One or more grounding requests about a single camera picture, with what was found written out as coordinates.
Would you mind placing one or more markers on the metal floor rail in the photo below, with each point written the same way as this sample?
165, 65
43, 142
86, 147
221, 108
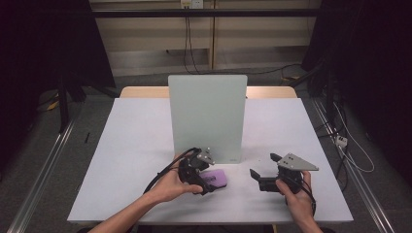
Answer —
42, 174
353, 171

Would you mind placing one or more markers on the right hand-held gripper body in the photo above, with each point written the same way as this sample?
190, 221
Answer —
291, 163

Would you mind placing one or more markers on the person's right hand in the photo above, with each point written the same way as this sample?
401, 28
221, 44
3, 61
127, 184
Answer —
299, 204

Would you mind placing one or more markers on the frosted white standing board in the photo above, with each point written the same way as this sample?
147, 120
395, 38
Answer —
207, 116

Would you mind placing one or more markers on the white power adapter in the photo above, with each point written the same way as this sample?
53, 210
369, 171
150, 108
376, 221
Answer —
341, 141

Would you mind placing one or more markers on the black horizontal frame bar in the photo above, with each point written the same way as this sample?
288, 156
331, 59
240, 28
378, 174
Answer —
207, 13

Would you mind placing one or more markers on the purple eraser pad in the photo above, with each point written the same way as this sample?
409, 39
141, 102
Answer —
216, 178

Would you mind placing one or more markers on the white wall socket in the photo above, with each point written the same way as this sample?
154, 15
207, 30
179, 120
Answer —
191, 4

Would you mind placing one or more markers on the black curtain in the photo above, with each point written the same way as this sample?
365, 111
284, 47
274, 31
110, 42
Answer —
372, 48
48, 42

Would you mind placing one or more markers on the person's left hand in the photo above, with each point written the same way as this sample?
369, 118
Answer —
168, 187

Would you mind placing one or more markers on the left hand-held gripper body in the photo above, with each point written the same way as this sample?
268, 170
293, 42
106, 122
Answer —
189, 168

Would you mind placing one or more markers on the small black floor object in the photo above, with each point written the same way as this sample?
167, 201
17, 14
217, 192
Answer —
87, 137

